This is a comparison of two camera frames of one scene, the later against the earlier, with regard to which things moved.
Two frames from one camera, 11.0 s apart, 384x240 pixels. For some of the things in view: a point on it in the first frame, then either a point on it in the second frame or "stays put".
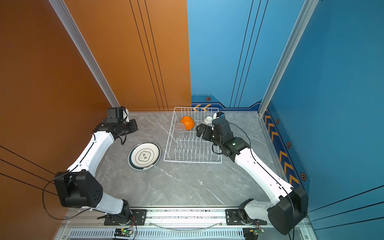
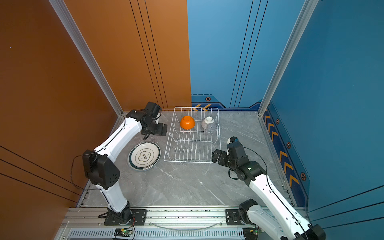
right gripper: (208, 129) → (223, 154)
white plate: (144, 155) stays put
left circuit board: (123, 232) stays put
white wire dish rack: (183, 144) stays put
